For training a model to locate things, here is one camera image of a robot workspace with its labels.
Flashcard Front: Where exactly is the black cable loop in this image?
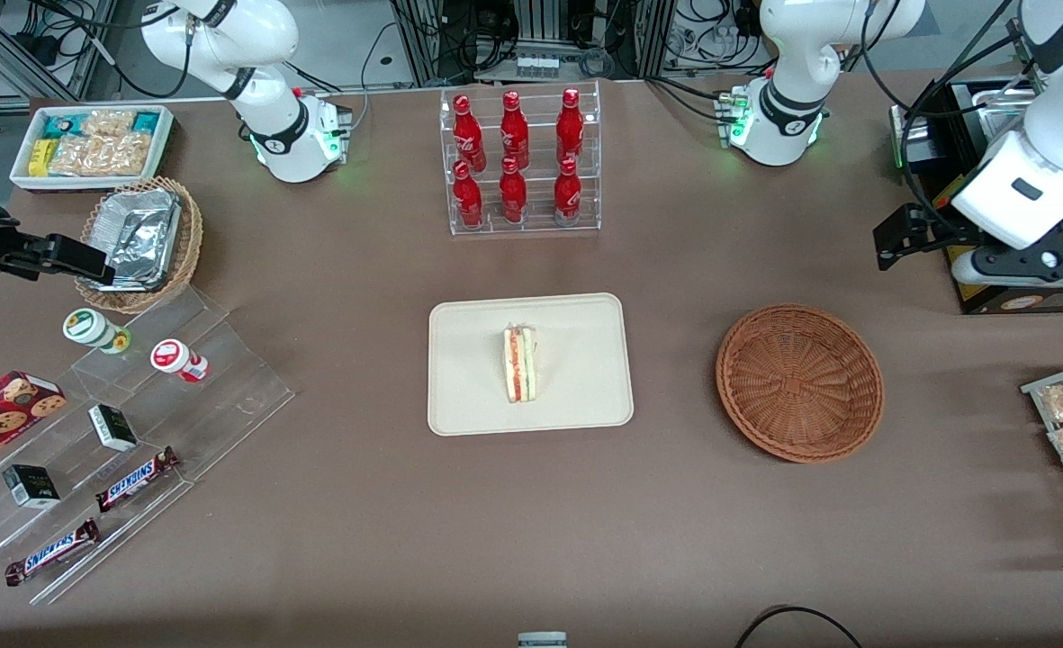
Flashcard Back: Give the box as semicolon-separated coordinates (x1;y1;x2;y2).
734;605;865;648

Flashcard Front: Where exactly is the aluminium foil tray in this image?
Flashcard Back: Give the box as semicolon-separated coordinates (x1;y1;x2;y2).
86;189;182;292

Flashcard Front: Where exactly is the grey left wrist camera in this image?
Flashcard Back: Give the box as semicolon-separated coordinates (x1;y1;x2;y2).
950;243;1063;289

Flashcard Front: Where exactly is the clear acrylic step shelf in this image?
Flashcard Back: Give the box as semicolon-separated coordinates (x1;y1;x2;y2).
0;286;295;606

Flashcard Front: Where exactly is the brown wicker basket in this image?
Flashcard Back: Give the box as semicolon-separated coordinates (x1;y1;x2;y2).
716;304;885;464

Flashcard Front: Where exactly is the Snickers chocolate bar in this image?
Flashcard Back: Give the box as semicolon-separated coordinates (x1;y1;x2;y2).
5;517;100;588
95;447;181;514

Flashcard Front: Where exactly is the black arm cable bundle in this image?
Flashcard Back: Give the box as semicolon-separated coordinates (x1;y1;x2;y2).
860;0;1036;226

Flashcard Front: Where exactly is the green lid yoghurt cup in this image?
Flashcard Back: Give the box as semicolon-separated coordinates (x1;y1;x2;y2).
63;308;131;355

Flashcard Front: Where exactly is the red tartan cookie box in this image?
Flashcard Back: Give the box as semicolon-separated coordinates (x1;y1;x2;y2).
0;371;68;478

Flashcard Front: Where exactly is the black countertop appliance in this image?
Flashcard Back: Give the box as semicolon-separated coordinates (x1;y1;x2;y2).
891;76;1063;316

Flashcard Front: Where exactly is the light wicker basket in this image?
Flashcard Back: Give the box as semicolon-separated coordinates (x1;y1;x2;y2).
75;176;203;314

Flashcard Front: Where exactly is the cream serving tray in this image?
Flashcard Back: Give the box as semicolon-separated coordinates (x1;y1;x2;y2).
428;292;635;437

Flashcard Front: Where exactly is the small black box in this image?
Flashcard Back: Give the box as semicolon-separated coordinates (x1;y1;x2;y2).
88;404;139;453
2;464;61;510

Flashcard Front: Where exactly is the aluminium frame rack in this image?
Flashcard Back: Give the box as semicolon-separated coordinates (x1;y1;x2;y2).
387;0;676;86

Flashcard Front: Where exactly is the red lid yoghurt cup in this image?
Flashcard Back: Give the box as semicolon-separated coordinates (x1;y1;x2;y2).
150;338;209;383

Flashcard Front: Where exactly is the white plastic snack bin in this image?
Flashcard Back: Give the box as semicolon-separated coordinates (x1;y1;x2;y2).
9;105;175;193

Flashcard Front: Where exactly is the clear acrylic bottle rack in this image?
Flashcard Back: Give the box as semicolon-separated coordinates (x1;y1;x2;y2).
439;81;602;237

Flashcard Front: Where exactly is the red cola bottle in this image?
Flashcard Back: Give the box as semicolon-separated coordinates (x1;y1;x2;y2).
453;160;485;229
500;90;530;170
453;94;487;172
554;157;583;226
556;87;585;167
499;157;528;224

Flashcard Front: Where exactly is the triangle sandwich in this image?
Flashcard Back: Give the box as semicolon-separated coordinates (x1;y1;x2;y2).
503;324;538;404

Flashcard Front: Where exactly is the clear cracker bag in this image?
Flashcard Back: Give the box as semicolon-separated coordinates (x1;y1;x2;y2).
50;133;154;177
83;110;138;139

